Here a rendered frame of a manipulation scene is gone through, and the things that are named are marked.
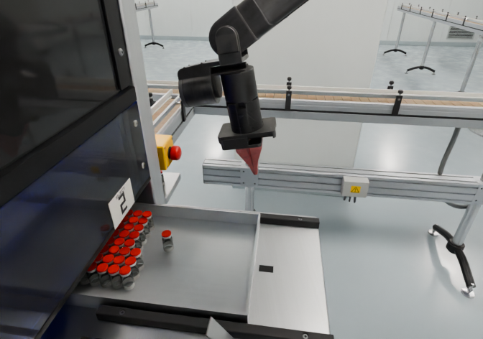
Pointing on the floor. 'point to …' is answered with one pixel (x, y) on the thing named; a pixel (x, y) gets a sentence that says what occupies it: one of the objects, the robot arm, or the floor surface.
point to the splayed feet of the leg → (458, 259)
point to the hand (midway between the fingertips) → (255, 169)
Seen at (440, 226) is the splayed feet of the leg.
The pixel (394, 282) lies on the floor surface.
